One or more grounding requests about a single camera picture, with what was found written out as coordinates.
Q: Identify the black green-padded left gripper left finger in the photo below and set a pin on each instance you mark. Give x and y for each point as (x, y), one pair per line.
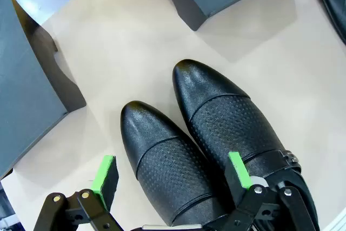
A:
(105, 177)

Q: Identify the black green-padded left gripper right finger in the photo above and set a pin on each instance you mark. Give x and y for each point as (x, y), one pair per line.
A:
(239, 172)

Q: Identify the black textured buckle shoe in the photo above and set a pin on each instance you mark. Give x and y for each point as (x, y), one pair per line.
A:
(333, 6)
(224, 117)
(165, 160)

